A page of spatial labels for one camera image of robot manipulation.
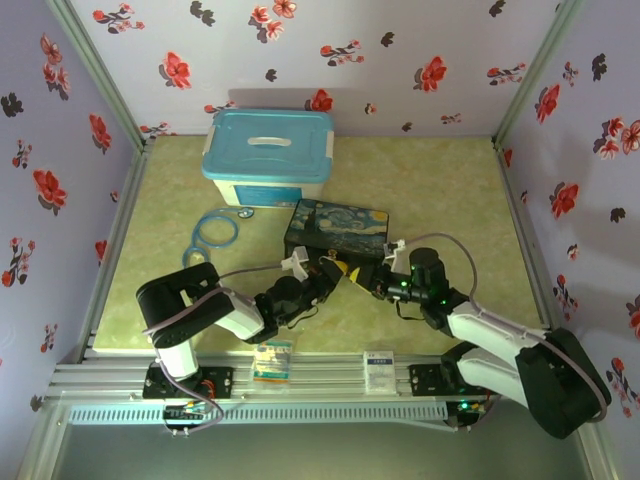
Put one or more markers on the starry night painted box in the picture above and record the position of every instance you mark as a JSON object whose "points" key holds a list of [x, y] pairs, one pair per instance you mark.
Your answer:
{"points": [[340, 225]]}

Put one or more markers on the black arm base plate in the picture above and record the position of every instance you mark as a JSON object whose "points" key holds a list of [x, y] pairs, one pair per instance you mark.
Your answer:
{"points": [[222, 382], [422, 380]]}

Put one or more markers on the clear packet with printed card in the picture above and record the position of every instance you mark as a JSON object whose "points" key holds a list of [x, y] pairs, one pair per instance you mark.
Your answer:
{"points": [[272, 360]]}

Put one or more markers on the aluminium mounting rail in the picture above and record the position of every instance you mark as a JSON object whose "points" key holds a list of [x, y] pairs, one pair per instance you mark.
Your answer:
{"points": [[330, 375]]}

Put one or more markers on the blue lid plastic storage box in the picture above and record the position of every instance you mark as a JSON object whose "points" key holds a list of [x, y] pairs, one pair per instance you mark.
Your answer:
{"points": [[270, 145]]}

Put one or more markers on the grey aluminium side rail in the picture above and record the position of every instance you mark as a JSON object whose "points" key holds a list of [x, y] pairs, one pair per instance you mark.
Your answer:
{"points": [[121, 225], [520, 225]]}

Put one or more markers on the white label card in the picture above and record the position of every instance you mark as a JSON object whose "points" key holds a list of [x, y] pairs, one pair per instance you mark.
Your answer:
{"points": [[379, 372]]}

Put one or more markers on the grey aluminium frame post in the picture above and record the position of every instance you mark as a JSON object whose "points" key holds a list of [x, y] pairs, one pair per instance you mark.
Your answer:
{"points": [[540, 65], [97, 65]]}

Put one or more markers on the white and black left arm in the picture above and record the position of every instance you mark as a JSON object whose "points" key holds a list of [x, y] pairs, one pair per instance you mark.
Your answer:
{"points": [[235, 315]]}

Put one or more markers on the small green circuit board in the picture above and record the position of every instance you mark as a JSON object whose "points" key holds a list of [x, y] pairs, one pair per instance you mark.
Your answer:
{"points": [[467, 406], [185, 414]]}

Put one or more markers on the blue stethoscope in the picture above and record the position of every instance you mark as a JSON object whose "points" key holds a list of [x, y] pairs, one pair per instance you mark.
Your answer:
{"points": [[245, 213]]}

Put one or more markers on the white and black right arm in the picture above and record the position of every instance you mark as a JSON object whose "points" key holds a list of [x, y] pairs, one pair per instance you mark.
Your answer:
{"points": [[500, 335]]}

